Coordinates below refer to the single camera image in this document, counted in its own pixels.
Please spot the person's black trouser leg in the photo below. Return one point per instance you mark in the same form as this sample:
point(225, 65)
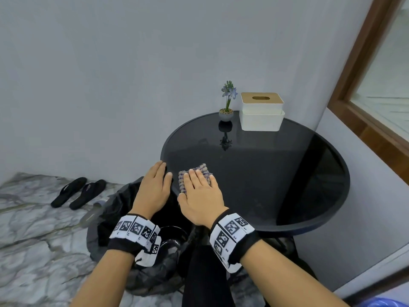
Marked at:
point(206, 274)

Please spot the white tissue box wooden lid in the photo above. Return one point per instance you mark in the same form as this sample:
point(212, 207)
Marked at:
point(262, 115)

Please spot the person's right thumb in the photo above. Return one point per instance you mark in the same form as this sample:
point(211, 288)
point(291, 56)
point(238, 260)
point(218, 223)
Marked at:
point(182, 199)

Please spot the left marker-printed black wristband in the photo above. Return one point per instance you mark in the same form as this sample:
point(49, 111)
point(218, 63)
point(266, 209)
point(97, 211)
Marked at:
point(135, 235)

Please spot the small potted purple flower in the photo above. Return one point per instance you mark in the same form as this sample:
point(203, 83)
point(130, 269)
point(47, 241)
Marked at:
point(227, 105)

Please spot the round black glass table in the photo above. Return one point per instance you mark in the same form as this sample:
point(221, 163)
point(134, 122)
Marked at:
point(271, 175)

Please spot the brown wooden window frame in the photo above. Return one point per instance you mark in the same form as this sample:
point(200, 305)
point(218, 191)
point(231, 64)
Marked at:
point(351, 102)

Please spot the right marker-printed black wristband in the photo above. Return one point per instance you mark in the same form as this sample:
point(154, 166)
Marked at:
point(231, 238)

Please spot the black flip-flop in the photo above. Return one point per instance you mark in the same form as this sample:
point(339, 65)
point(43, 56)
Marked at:
point(88, 195)
point(68, 192)

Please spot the marker-printed black wristband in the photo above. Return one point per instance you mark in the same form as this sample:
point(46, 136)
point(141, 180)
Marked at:
point(135, 235)
point(231, 238)

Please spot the person's right hand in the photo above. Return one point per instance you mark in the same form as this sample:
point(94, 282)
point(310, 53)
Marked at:
point(201, 201)

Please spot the person's left hand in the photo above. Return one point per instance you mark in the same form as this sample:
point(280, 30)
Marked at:
point(151, 191)

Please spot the person's right forearm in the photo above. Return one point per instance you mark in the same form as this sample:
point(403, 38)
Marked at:
point(287, 281)

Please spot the person's left thumb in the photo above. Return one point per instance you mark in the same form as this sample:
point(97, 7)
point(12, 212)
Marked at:
point(168, 182)

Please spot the person's left forearm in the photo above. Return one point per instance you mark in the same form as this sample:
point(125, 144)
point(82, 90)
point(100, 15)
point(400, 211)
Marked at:
point(105, 281)

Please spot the blue plastic object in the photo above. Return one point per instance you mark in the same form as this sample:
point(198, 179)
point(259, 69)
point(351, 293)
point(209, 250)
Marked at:
point(386, 302)

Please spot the checked cleaning cloth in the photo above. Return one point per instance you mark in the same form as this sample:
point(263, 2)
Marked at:
point(182, 180)

